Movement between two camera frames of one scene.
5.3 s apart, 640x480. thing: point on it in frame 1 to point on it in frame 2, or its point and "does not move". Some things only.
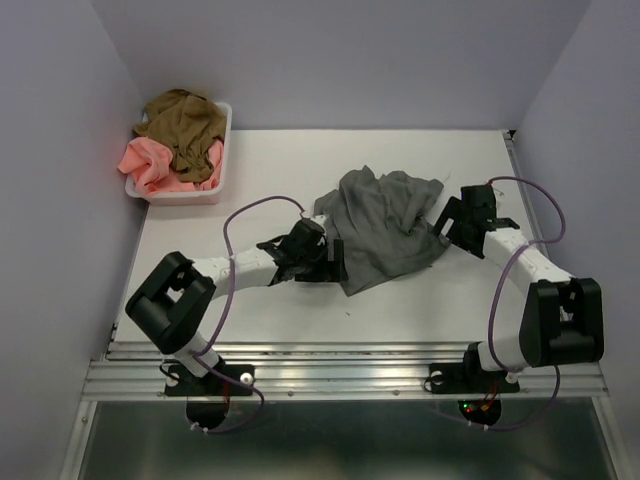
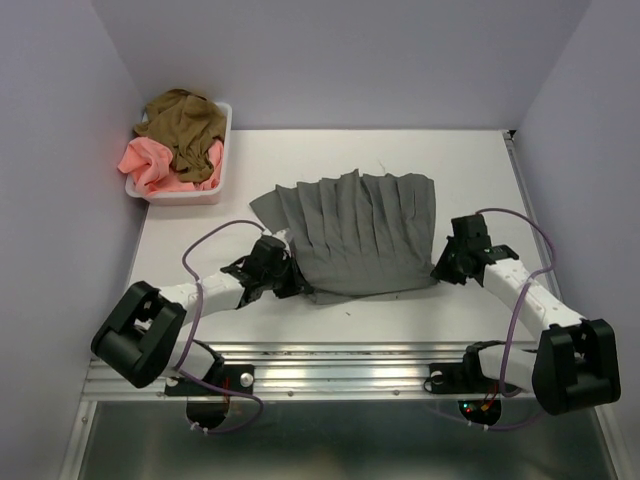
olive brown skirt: (190, 125) does not move
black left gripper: (329, 271) to (295, 285)
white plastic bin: (212, 196) does not move
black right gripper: (453, 209) to (442, 271)
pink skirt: (149, 162) does not move
